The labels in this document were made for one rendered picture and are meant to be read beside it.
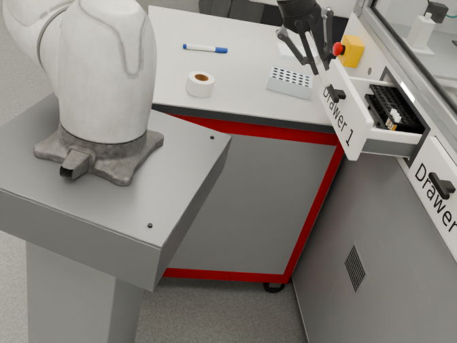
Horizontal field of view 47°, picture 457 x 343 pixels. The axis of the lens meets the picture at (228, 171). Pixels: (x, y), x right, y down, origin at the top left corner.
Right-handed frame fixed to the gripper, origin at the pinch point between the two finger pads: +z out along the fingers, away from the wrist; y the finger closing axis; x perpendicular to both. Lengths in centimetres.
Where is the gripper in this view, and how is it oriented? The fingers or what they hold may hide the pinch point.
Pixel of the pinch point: (321, 71)
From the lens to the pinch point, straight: 124.0
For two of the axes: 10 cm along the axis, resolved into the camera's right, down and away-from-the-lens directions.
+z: 3.9, 6.9, 6.1
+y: 9.1, -3.7, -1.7
